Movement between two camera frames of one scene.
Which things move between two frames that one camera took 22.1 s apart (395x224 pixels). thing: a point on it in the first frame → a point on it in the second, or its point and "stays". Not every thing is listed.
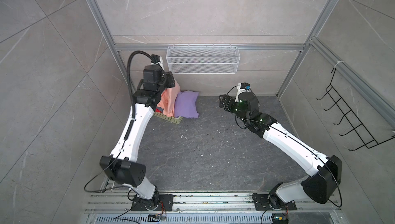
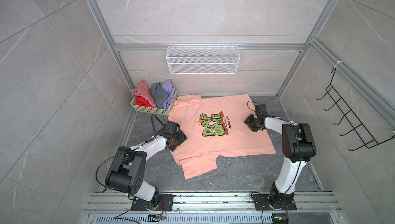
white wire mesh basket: x=203 y=58 stays
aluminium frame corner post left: x=106 y=30 stays
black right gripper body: x=232 y=106 → x=252 y=122
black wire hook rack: x=361 y=130 stays
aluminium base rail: x=115 y=207 stays
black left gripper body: x=165 y=81 → x=179 y=138
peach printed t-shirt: x=167 y=99 → x=214 y=127
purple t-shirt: x=185 y=105 → x=171 y=90
